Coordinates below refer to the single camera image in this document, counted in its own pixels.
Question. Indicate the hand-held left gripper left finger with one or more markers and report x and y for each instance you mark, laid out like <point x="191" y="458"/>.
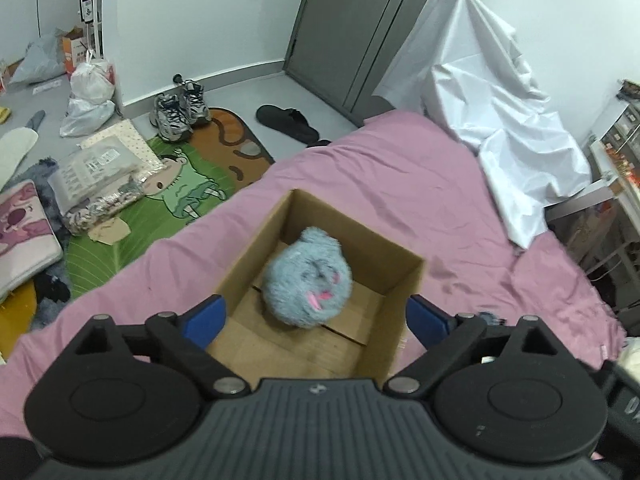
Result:
<point x="205" y="321"/>

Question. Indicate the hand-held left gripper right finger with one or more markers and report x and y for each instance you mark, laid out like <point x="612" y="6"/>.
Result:
<point x="425" y="322"/>

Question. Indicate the brown cardboard box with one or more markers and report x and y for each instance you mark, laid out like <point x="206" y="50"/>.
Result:
<point x="310" y="355"/>

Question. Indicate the grey fluffy plush toy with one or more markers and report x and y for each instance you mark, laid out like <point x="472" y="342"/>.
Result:
<point x="307" y="280"/>

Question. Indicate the cream soft cloth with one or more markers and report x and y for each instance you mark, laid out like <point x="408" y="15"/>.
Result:
<point x="631" y="352"/>

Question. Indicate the cartoon floor mat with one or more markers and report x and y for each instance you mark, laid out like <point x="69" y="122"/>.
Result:
<point x="200" y="195"/>

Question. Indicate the speckled patterned package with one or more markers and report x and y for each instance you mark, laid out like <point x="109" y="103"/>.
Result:
<point x="100" y="210"/>

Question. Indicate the pink bed sheet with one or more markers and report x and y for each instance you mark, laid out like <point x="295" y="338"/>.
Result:
<point x="375" y="170"/>

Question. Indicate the grey clear-wrapped package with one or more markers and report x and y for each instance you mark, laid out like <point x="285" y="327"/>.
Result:
<point x="92" y="175"/>

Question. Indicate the yellow floor mat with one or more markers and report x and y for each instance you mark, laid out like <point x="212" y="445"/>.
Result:
<point x="17" y="315"/>

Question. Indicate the floral patterned package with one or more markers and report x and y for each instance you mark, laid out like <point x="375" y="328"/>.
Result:
<point x="132" y="142"/>

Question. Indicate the pink cushion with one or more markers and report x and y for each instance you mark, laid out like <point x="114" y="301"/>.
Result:
<point x="25" y="235"/>

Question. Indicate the grey sneaker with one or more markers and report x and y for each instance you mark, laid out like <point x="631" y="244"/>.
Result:
<point x="196" y="102"/>
<point x="170" y="117"/>

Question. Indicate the black slipper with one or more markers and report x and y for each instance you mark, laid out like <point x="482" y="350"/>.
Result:
<point x="287" y="122"/>

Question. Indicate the white desk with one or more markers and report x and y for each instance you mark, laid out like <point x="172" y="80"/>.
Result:
<point x="607" y="170"/>

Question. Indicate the crumpled white plastic bag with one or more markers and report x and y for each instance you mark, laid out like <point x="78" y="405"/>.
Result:
<point x="87" y="117"/>

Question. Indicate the white cloth cover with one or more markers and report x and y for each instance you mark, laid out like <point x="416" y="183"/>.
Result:
<point x="475" y="85"/>

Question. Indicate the white slipper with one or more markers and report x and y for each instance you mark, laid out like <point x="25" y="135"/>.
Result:
<point x="15" y="147"/>

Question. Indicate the grey slipper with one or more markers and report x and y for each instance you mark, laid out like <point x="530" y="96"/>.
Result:
<point x="34" y="120"/>

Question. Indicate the small drawer organizer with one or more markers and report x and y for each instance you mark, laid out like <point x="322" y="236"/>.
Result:
<point x="622" y="130"/>

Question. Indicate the orange and white carton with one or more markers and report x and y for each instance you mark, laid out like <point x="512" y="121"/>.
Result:
<point x="75" y="52"/>

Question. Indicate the white narrow rack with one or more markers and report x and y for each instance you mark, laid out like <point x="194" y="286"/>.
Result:
<point x="95" y="35"/>

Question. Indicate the grey parcel bag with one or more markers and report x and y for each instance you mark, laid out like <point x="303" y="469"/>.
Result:
<point x="37" y="60"/>

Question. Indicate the grey door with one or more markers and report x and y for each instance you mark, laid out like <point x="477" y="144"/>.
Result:
<point x="350" y="20"/>

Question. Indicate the black spray bottle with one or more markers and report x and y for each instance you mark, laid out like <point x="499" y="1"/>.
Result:
<point x="86" y="2"/>

